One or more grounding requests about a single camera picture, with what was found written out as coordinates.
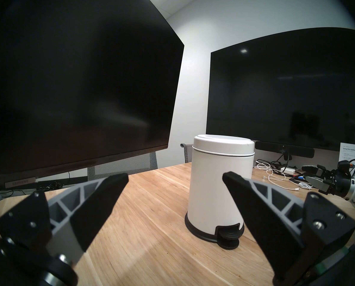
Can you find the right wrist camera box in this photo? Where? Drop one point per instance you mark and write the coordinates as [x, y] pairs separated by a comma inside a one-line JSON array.
[[345, 166]]

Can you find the white power adapter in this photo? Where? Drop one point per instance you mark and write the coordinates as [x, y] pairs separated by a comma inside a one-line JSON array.
[[289, 170]]

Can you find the curved black computer monitor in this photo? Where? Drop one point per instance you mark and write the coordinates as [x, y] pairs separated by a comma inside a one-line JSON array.
[[76, 79]]

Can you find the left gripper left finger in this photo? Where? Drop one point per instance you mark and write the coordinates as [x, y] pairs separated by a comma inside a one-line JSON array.
[[85, 211]]

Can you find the white printed room sign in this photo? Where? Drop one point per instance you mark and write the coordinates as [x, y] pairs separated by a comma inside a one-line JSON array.
[[351, 155]]

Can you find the large black wall television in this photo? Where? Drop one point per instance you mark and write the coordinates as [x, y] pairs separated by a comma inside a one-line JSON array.
[[284, 88]]

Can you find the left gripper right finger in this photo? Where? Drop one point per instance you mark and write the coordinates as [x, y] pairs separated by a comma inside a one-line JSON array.
[[266, 217]]

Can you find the black video sound bar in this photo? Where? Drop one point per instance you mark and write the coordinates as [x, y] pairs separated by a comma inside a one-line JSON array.
[[269, 147]]

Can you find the grey mesh office chair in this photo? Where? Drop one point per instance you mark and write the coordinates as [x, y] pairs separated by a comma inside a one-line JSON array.
[[186, 152], [127, 164]]

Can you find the white pedal trash can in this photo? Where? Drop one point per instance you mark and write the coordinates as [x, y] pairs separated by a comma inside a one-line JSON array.
[[213, 184]]

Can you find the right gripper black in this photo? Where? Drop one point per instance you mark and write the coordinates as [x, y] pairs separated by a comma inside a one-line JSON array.
[[339, 184]]

